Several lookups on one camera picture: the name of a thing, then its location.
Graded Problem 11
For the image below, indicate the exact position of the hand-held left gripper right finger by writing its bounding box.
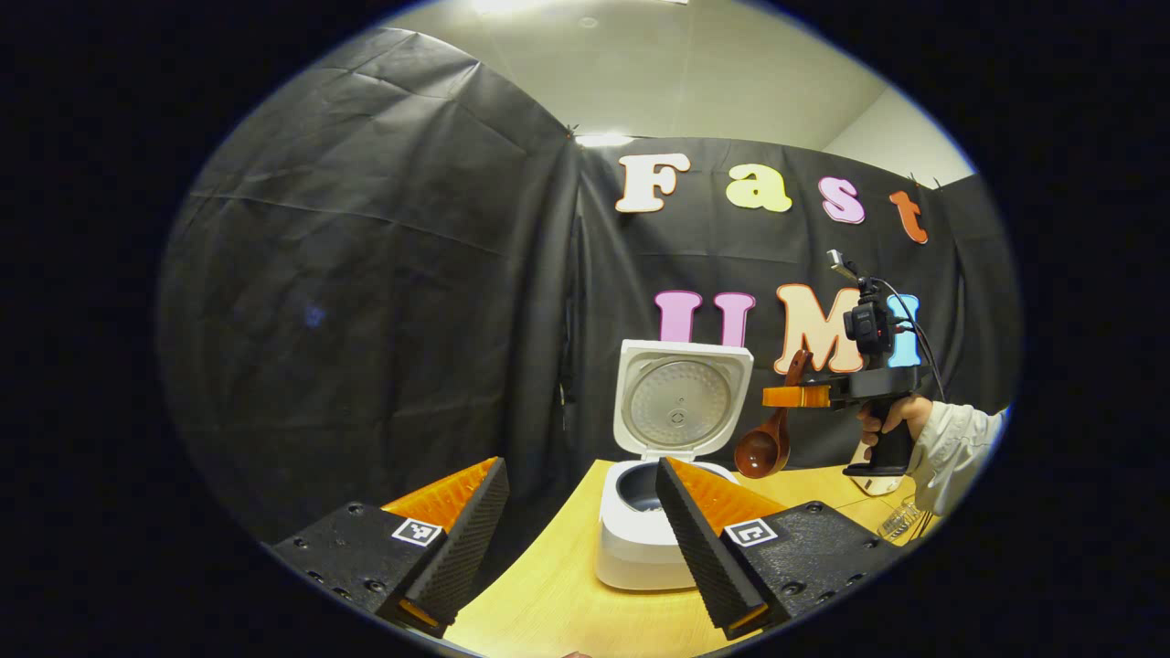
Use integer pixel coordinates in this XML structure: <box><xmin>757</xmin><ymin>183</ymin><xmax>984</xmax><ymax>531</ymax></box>
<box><xmin>655</xmin><ymin>456</ymin><xmax>915</xmax><ymax>641</ymax></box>

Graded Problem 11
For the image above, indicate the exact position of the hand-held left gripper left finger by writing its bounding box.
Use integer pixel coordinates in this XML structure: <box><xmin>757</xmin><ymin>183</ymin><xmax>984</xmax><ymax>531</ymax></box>
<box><xmin>261</xmin><ymin>457</ymin><xmax>511</xmax><ymax>641</ymax></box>

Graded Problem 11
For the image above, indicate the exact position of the brown wooden spoon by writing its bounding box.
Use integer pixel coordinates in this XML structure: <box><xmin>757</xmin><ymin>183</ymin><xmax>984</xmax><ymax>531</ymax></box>
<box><xmin>734</xmin><ymin>349</ymin><xmax>814</xmax><ymax>480</ymax></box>

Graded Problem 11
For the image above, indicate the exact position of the white rice cooker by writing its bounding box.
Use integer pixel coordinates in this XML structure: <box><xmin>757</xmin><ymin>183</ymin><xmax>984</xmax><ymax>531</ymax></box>
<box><xmin>594</xmin><ymin>339</ymin><xmax>756</xmax><ymax>591</ymax></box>

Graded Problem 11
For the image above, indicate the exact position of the clear wire chopstick holder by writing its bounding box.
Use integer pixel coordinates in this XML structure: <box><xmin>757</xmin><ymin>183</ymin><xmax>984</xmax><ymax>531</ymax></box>
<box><xmin>876</xmin><ymin>498</ymin><xmax>926</xmax><ymax>543</ymax></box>

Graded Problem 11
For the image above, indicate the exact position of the black backdrop cloth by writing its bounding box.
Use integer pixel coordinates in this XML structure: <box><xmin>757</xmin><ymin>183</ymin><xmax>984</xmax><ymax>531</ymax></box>
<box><xmin>155</xmin><ymin>27</ymin><xmax>1020</xmax><ymax>540</ymax></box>

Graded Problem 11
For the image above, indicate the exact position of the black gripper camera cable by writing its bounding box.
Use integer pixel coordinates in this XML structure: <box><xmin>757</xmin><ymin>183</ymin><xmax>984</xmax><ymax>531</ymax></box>
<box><xmin>876</xmin><ymin>277</ymin><xmax>948</xmax><ymax>403</ymax></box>

